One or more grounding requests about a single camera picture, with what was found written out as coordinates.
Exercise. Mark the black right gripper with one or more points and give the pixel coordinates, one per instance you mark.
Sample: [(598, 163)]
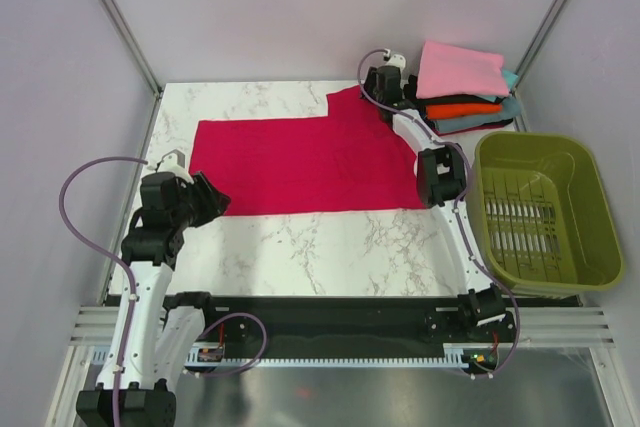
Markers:
[(369, 81)]

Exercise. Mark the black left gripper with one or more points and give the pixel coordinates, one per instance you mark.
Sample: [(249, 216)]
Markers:
[(214, 203)]

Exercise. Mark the magenta t shirt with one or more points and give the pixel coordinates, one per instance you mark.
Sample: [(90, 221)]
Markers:
[(348, 160)]

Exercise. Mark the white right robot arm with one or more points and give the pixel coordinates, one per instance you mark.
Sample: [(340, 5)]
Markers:
[(441, 170)]

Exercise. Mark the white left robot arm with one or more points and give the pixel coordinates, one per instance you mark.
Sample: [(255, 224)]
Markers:
[(136, 386)]

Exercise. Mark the folded black t shirt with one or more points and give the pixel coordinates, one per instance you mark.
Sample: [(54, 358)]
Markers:
[(410, 93)]

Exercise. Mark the folded orange t shirt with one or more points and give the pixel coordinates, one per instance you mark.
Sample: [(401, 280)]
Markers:
[(457, 110)]

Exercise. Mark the folded pink t shirt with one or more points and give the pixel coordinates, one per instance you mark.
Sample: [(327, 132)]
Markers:
[(447, 70)]

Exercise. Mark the folded dark red t shirt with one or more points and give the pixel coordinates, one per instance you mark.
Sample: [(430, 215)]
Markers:
[(449, 131)]

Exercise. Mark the folded teal t shirt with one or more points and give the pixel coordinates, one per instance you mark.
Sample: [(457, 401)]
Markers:
[(511, 80)]

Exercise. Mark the folded grey blue t shirt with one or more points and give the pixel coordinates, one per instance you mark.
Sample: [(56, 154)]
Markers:
[(510, 109)]

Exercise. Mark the olive green plastic basket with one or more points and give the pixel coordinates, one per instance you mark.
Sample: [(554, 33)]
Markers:
[(540, 217)]

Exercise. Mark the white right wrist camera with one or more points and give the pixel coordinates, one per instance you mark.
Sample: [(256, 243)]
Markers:
[(394, 59)]

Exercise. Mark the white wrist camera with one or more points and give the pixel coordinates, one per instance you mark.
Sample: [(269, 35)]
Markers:
[(394, 59), (173, 162)]

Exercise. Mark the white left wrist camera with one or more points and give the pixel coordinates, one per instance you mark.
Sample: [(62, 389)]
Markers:
[(173, 162)]

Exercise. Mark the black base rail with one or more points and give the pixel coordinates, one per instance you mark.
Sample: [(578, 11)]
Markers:
[(345, 329)]

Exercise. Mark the white slotted cable duct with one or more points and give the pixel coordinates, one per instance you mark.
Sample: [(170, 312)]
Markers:
[(200, 358)]

